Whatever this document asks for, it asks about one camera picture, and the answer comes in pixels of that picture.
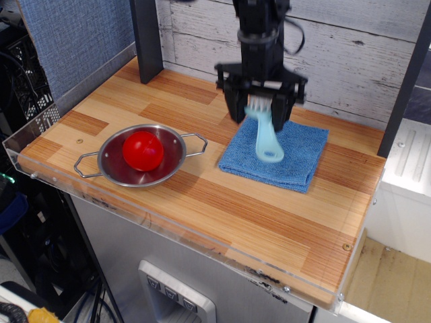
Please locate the dark grey left post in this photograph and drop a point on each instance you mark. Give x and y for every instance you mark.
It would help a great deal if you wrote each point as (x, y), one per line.
(147, 39)

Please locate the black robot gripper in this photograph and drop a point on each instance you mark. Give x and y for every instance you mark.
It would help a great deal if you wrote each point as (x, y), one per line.
(261, 71)

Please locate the black plastic crate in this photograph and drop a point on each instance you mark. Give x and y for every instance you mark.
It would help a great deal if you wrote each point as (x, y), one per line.
(27, 89)

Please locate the red ball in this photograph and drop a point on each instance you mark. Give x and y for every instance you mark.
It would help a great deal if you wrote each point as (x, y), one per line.
(143, 151)

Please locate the stainless steel cabinet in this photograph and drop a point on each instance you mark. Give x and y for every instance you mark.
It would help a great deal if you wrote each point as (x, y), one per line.
(120, 238)

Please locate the dark grey right post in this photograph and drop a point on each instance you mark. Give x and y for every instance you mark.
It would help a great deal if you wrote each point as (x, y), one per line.
(413, 70)

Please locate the white plastic unit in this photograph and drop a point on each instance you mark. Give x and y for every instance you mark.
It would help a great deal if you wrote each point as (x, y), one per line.
(399, 215)

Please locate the dark grey post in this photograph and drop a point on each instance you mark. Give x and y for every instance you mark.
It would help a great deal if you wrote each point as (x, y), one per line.
(413, 70)
(147, 39)

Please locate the light blue dish brush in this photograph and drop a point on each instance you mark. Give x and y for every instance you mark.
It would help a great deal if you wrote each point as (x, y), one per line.
(267, 147)

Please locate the clear acrylic table guard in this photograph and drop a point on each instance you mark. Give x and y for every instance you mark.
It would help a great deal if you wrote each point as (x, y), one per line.
(303, 241)

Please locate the steel bowl with wire handles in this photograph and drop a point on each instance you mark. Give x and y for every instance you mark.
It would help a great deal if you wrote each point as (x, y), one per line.
(111, 163)

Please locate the grey button dispenser panel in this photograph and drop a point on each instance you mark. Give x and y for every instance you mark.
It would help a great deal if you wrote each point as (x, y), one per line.
(171, 300)

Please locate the blue folded cloth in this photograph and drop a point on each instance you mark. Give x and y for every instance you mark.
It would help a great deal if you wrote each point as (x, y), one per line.
(302, 145)

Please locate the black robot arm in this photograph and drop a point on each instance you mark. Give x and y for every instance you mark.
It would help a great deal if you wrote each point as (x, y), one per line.
(259, 17)

